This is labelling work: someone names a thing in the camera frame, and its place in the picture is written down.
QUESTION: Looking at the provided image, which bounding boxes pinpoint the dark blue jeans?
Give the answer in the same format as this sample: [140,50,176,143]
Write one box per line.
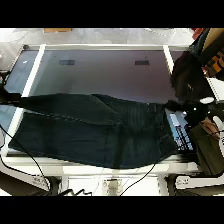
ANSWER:
[8,92,179,170]

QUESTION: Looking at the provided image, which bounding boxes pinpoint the heap of clothes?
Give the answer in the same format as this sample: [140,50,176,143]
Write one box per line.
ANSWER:
[188,27,224,81]

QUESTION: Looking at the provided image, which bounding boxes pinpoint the dark brown garment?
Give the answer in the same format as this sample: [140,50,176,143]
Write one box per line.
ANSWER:
[170,50,209,103]

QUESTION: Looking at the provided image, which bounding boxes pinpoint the olive green garment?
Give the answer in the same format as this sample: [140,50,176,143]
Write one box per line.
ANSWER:
[190,121,224,177]

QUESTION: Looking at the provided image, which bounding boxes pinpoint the silver frame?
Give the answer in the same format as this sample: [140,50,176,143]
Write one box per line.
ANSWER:
[0,153,208,197]

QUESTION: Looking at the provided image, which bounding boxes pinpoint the black cable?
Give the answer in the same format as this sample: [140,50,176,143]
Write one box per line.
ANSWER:
[0,123,51,196]
[119,161,159,197]

